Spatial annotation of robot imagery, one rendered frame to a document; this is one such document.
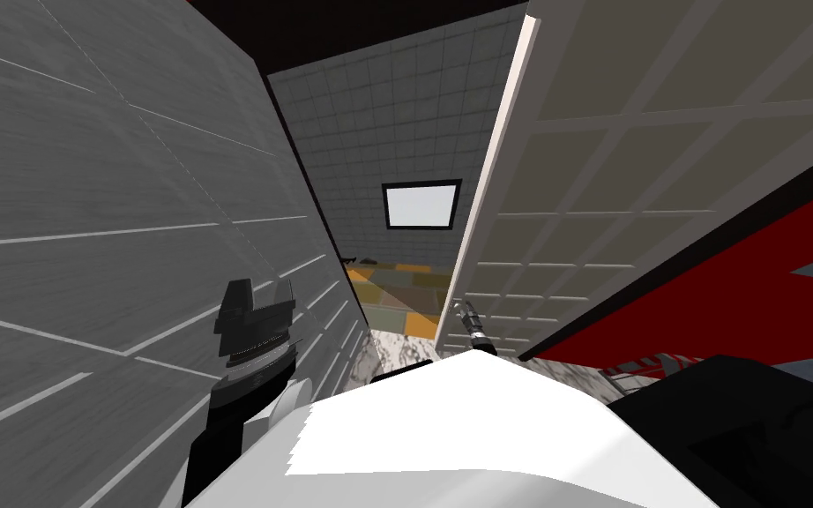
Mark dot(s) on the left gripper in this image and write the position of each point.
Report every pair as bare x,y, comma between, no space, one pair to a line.
255,328

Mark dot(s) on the black-framed window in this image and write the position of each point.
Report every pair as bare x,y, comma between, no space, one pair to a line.
420,204

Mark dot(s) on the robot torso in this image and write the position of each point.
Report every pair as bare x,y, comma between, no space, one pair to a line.
463,430

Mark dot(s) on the pale panelled door leaf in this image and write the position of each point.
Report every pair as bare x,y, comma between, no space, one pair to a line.
632,176

